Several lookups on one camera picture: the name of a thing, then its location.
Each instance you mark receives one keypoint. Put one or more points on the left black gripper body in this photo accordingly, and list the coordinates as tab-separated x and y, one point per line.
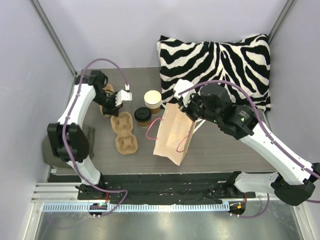
113	106

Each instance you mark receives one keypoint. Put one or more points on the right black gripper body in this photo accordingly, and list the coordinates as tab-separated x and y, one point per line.
187	110

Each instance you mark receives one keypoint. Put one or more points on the pink paper gift bag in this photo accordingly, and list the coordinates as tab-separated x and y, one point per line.
174	134

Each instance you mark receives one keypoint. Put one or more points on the black plastic cup lid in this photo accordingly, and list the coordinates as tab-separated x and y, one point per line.
142	114

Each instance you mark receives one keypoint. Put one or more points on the single brown paper cup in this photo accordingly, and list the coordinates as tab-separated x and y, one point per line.
144	123

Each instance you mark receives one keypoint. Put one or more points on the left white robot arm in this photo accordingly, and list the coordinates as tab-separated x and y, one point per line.
66	137

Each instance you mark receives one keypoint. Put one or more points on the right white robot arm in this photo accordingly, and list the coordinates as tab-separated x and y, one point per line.
293	179

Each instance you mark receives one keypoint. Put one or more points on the white wrapped straw long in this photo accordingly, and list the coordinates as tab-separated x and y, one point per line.
199	123

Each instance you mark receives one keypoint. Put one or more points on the brown pulp cup carrier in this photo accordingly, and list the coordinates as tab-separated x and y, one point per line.
110	93

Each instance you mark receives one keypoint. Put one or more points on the stack of paper cups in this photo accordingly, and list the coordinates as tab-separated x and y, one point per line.
153	100

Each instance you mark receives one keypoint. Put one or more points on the zebra print pillow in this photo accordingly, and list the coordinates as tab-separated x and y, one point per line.
245	63

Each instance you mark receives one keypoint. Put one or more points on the olive green cloth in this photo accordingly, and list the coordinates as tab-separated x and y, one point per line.
53	161

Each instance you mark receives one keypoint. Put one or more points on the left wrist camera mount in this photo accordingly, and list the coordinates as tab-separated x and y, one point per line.
124	95

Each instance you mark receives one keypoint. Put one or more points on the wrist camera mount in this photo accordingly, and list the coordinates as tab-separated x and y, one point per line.
124	95
181	86

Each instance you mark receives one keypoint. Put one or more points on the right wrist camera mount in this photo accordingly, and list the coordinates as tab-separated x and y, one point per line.
181	86

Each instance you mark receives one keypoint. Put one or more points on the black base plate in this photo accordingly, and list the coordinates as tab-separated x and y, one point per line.
166	189

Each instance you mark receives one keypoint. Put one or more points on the aluminium rail frame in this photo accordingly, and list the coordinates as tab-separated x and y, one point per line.
55	192

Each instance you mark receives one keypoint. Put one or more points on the white slotted cable duct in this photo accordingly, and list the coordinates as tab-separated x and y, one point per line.
92	207

